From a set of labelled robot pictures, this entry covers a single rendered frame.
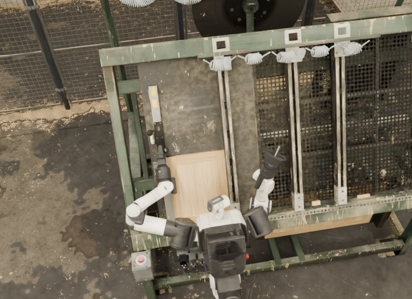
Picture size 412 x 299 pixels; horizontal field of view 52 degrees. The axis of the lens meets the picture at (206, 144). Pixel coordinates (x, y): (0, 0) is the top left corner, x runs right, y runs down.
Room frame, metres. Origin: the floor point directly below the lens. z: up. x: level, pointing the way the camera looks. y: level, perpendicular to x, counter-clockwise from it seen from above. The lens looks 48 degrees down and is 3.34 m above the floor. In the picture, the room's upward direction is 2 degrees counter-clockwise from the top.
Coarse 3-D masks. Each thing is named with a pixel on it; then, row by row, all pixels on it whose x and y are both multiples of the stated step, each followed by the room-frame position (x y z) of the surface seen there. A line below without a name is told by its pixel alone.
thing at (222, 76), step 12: (216, 48) 2.07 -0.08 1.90; (228, 48) 2.07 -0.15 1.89; (228, 60) 1.96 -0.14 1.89; (216, 72) 2.06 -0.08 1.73; (228, 84) 1.99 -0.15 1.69; (228, 96) 1.95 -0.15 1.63; (228, 108) 1.91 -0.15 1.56; (228, 120) 1.87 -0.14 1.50; (228, 132) 1.83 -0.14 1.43; (228, 144) 1.81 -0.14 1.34; (228, 156) 1.74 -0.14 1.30; (228, 168) 1.70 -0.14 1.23; (228, 180) 1.66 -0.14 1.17; (228, 192) 1.64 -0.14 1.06
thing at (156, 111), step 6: (150, 90) 1.98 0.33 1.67; (156, 90) 1.96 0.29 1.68; (150, 96) 1.94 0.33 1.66; (156, 96) 1.94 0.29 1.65; (156, 108) 1.90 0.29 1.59; (156, 114) 1.88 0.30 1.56; (156, 120) 1.86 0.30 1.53; (168, 198) 1.59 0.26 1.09; (168, 204) 1.57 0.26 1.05; (168, 210) 1.54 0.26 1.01; (168, 216) 1.52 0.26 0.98; (174, 216) 1.52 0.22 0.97; (174, 222) 1.50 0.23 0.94
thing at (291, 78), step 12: (288, 36) 2.14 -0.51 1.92; (300, 36) 2.14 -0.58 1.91; (288, 48) 2.10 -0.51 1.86; (300, 48) 2.02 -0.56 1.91; (300, 60) 2.07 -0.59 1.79; (288, 72) 2.05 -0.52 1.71; (288, 84) 2.02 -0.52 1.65; (288, 96) 1.99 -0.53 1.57; (288, 108) 1.96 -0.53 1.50; (288, 120) 1.93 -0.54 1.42; (288, 132) 1.89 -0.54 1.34; (300, 144) 1.81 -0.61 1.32; (300, 156) 1.77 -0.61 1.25; (300, 168) 1.73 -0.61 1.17; (300, 180) 1.68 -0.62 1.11; (300, 192) 1.64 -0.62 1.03; (300, 204) 1.59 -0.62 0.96
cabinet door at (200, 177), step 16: (176, 160) 1.75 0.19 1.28; (192, 160) 1.75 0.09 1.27; (208, 160) 1.76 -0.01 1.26; (224, 160) 1.76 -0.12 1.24; (176, 176) 1.69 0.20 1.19; (192, 176) 1.69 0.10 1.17; (208, 176) 1.70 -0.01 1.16; (224, 176) 1.70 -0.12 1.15; (192, 192) 1.63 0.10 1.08; (208, 192) 1.64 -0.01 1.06; (224, 192) 1.64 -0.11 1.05; (176, 208) 1.57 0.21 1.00; (192, 208) 1.57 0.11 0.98; (224, 208) 1.58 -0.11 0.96
